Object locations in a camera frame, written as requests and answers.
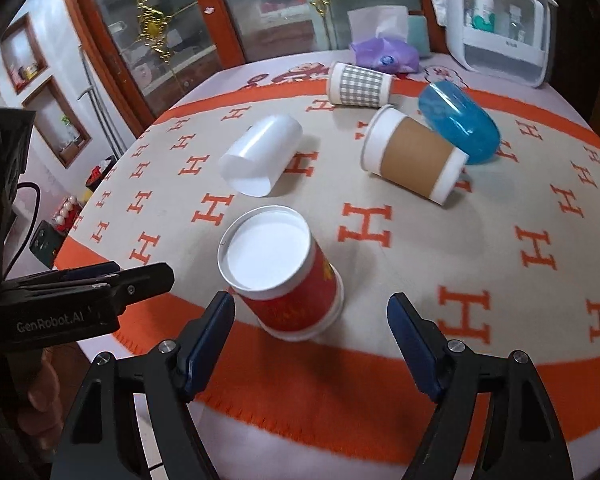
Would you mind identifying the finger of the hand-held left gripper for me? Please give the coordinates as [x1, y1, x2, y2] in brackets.
[2, 261, 122, 292]
[97, 262, 176, 312]

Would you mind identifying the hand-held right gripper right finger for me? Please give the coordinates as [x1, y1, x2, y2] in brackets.
[386, 292, 576, 480]

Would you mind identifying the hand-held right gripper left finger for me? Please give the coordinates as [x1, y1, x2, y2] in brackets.
[50, 291, 236, 480]

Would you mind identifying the red paper cup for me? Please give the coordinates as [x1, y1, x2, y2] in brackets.
[217, 205, 345, 342]

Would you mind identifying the white plastic cup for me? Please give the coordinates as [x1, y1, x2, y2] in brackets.
[218, 114, 303, 198]

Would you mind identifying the brown sleeved paper cup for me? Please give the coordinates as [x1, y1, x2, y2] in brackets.
[360, 105, 469, 206]

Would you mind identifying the blue plastic cup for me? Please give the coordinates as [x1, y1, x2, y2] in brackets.
[418, 81, 502, 166]

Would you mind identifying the grey checked paper cup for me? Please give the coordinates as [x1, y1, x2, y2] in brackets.
[326, 61, 394, 108]

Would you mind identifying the person's left hand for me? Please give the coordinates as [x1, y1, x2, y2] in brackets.
[16, 349, 65, 451]

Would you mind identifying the dark green phone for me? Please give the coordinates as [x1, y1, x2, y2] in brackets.
[30, 220, 67, 269]

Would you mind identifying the tray of eggs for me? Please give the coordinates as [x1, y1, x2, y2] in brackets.
[54, 197, 84, 234]

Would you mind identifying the wooden glass door cabinet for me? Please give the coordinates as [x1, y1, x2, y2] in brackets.
[57, 0, 461, 137]

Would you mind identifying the purple tissue pack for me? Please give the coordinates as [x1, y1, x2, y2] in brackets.
[349, 37, 421, 73]

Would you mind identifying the white storage case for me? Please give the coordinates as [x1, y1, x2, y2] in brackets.
[426, 0, 559, 90]

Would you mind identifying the teal box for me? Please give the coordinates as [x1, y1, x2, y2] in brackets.
[407, 14, 431, 57]

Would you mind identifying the dark wooden furniture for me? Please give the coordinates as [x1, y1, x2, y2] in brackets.
[555, 0, 600, 128]

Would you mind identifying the white tissue sheet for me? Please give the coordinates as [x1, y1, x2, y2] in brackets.
[347, 5, 410, 44]

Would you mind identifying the clear small bottle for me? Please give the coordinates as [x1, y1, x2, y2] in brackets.
[507, 5, 527, 42]

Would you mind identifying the white and green bottle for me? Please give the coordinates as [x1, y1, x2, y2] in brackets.
[471, 0, 497, 31]

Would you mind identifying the black cable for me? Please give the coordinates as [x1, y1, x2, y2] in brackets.
[2, 185, 45, 281]

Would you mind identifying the wooden framed wall niche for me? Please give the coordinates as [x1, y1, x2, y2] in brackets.
[0, 12, 49, 94]
[22, 75, 94, 169]

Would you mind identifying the gold wire flower ornament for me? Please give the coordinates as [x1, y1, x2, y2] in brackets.
[134, 0, 341, 63]

